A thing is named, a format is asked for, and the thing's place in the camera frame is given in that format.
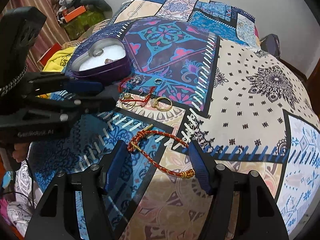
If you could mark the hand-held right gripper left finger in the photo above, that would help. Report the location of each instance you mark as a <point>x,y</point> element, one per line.
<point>115,166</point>

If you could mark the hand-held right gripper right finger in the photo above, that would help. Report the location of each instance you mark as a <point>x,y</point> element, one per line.
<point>200,168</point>

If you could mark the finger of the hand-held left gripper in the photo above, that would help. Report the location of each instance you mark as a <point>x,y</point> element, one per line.
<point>95,102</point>
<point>85,86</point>

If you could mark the purple heart-shaped tin box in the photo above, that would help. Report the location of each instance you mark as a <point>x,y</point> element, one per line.
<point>110,71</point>

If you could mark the person's left hand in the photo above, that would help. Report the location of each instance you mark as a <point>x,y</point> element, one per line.
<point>20,152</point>

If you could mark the small pink stone trinket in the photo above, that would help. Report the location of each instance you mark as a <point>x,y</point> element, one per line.
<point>109,60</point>

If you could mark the red flat box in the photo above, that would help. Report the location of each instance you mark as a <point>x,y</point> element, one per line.
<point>48,55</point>

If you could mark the yellow cloth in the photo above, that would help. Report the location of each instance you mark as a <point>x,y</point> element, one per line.
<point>56,60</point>

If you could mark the striped brown curtain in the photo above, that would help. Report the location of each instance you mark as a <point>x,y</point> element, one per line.
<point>47,2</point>

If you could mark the silver charm earrings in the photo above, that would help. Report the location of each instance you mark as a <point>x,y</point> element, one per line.
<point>136,80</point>

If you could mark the small silver hook earring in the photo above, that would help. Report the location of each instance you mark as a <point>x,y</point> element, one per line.
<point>142,95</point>

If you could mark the orange box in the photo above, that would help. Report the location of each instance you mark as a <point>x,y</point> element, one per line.
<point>73,13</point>

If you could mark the green patterned cloth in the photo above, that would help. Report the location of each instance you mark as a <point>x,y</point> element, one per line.
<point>85,23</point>

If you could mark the dark grey cushion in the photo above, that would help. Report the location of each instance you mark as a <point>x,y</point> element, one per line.
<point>100,3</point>

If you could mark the patchwork printed bedspread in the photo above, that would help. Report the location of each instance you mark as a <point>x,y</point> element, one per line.
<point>240,85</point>

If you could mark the white printed cloth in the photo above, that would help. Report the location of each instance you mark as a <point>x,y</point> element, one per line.
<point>22,180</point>

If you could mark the dark blue bag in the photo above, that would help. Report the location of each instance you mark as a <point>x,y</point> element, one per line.
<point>271,43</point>

